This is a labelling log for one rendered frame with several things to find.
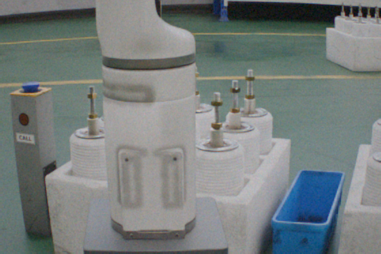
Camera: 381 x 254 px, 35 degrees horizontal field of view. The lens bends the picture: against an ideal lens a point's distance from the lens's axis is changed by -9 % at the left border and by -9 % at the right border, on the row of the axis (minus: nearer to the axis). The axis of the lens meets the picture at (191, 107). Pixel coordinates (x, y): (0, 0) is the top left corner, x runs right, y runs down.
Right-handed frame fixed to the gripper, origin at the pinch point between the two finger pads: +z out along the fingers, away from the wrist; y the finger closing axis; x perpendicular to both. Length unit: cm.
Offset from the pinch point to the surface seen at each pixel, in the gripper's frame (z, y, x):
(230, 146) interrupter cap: 21.6, -3.1, -14.1
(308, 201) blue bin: 42, 23, -29
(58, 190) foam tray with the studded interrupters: 31.3, -4.9, 17.5
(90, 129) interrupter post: 20.7, 0.8, 11.9
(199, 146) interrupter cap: 21.7, -3.5, -8.9
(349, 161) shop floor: 47, 67, -43
